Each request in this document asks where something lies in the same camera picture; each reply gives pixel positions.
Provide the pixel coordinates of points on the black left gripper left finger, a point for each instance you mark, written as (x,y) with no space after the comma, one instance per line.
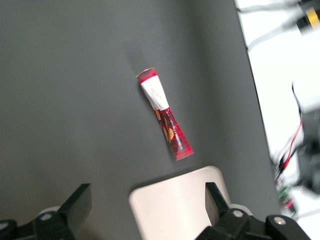
(75,212)

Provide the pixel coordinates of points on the cream plastic tray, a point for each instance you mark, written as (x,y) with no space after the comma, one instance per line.
(170,200)

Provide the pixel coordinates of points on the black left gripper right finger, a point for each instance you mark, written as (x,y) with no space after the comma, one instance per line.
(225,225)

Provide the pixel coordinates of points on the yellow and black object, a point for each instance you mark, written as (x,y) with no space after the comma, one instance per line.
(310,17)

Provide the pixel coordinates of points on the red cookie box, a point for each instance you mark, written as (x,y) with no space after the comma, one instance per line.
(153,90)

